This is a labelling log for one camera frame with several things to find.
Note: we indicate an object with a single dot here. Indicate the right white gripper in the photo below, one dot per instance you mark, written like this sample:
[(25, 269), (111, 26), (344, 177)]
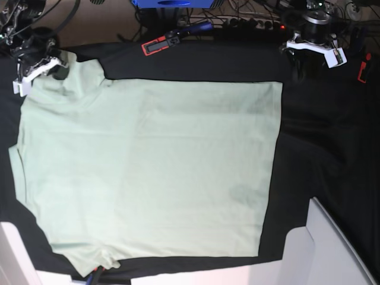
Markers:
[(22, 85)]

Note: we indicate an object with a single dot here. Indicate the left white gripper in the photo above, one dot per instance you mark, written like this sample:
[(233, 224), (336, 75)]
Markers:
[(333, 54)]

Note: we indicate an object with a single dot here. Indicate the light green T-shirt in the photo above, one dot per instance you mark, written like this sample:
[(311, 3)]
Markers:
[(122, 169)]

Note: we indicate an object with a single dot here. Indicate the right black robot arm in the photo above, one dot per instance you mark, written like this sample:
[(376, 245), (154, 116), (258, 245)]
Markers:
[(36, 51)]

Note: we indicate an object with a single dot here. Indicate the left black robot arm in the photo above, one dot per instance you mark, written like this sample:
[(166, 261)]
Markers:
[(314, 23)]

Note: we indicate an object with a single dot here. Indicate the orange black clamp top right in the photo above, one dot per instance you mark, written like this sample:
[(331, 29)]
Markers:
[(358, 49)]

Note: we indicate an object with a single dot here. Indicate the orange black clamp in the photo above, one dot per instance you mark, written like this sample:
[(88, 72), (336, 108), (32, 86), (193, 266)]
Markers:
[(358, 49), (174, 37)]

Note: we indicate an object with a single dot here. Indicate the white power strip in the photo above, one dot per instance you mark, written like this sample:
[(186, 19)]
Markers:
[(220, 21)]

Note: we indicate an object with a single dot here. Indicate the blue plastic box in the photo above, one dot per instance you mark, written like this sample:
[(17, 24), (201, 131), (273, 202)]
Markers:
[(174, 3)]

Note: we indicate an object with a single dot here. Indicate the orange black clamp top centre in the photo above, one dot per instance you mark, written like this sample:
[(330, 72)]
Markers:
[(174, 37)]

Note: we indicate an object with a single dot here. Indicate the white foam board left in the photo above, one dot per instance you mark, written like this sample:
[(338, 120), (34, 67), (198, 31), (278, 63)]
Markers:
[(16, 265)]

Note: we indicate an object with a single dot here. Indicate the orange blue clamp bottom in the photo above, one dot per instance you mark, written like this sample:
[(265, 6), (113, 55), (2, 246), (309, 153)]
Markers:
[(94, 277)]

